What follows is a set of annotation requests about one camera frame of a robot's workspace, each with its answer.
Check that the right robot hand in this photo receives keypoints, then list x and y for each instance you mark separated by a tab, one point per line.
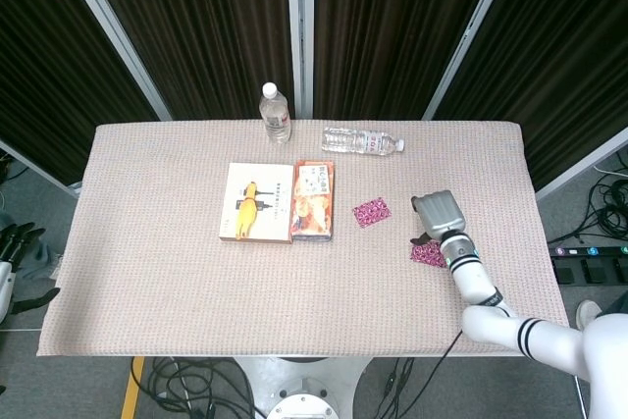
441	213

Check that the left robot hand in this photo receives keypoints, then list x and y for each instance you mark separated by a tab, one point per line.
7	286

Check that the red patterned foil packet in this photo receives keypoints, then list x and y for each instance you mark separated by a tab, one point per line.
371	212
427	256

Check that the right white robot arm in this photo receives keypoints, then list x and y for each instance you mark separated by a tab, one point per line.
476	281

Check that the clear plastic water bottle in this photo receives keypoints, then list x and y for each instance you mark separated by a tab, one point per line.
276	120
353	140

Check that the orange snack box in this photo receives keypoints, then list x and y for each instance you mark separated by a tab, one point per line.
314	208

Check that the black power strip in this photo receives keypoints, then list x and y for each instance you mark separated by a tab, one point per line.
589	262

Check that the white shoe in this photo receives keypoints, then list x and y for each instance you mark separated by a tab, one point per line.
588	315

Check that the beige waffle-weave tablecloth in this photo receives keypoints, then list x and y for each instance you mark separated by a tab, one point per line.
196	291

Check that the dark pleated curtain panel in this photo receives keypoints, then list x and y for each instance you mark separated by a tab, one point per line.
49	56
206	26
392	26
564	56

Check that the aluminium partition frame rail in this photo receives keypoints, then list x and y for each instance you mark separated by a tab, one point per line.
584	164
39	169

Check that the aluminium partition frame post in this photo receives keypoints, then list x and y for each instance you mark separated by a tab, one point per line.
113	36
300	36
471	31

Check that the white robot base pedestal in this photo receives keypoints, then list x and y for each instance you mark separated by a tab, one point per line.
299	389

